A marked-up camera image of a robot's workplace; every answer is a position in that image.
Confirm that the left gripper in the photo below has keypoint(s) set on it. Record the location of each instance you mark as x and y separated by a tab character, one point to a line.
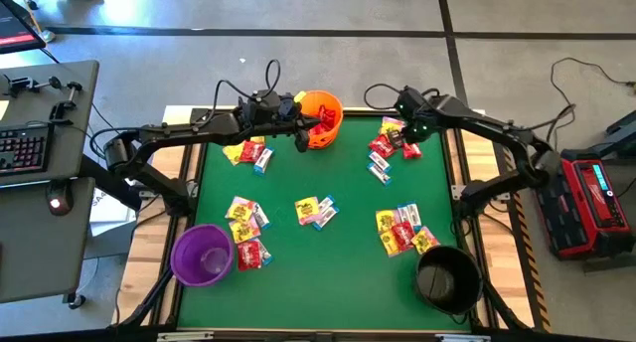
268	116

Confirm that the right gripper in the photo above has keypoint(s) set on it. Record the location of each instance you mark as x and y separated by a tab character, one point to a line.
422	116

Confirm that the red candy pack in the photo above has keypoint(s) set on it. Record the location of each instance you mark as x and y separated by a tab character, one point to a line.
326	117
252	151
411	150
249	255
381	146
318	130
403	235

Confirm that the candy pile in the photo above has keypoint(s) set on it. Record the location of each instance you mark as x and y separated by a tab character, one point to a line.
263	160

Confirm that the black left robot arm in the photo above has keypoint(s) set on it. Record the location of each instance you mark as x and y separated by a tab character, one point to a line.
199	128

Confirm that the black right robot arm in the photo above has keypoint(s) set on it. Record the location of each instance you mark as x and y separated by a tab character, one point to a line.
497	133

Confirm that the orange pumpkin bucket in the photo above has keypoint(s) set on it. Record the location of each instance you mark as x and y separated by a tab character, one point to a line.
332	103

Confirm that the yellow tape tag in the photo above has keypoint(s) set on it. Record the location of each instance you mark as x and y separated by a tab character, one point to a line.
299	96

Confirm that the black plastic bucket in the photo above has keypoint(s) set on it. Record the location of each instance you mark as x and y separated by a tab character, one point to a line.
447	282

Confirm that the yellow black hazard tape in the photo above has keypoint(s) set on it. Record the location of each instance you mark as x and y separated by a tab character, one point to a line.
529	247

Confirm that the purple plastic bucket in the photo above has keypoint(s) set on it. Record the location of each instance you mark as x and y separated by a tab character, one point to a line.
191	252

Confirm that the red power station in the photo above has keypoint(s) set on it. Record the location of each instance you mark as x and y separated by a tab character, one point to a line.
581	218

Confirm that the white box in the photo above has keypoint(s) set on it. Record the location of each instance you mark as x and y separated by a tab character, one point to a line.
107	215

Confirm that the dark equipment case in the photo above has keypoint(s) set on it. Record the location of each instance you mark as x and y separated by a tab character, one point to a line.
623	133

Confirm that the black desk clamp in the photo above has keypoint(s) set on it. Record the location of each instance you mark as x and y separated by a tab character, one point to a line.
25	83
64	101

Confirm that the black computer mouse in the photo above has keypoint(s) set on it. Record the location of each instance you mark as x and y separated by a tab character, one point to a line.
58	200

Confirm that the grey desk with keyboard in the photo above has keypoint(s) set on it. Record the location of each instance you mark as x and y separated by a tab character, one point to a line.
30	108

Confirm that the black backlit keyboard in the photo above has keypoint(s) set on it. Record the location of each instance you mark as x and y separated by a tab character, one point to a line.
22	148

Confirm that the desk caster wheel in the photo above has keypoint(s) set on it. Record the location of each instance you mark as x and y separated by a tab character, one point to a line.
75	301

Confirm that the black monitor red screen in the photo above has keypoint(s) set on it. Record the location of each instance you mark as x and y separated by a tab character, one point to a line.
15	29

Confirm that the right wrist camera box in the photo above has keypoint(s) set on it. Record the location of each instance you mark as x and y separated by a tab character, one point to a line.
406	98

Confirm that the black table frame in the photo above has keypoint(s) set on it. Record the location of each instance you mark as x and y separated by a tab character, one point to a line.
353	112

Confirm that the silver metal bracket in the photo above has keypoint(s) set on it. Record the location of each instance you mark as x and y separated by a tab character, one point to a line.
185	336
462	338

